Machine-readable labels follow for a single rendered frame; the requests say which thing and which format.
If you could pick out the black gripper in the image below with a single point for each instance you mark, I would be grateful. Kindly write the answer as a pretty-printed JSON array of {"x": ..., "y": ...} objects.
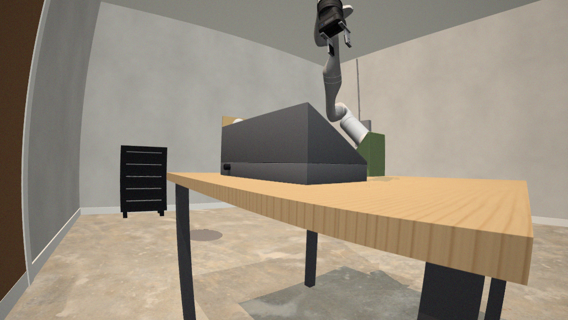
[{"x": 332, "y": 15}]

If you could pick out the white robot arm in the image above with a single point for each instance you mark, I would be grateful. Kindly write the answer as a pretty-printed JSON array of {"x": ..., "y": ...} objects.
[{"x": 332, "y": 78}]

